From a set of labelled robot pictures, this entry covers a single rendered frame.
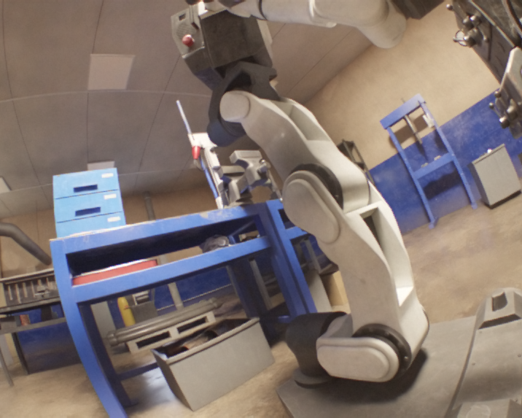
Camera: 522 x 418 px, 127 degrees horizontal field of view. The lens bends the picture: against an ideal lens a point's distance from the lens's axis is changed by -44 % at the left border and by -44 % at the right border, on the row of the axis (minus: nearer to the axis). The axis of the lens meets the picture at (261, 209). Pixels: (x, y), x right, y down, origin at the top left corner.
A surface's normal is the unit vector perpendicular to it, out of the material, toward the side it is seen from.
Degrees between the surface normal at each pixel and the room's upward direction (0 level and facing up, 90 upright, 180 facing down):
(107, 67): 180
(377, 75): 90
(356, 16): 99
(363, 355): 90
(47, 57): 180
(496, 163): 90
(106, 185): 90
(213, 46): 111
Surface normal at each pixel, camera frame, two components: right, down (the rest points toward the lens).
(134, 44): 0.36, 0.91
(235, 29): -0.19, 0.26
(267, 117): -0.55, 0.54
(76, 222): 0.55, -0.39
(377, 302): -0.79, 0.18
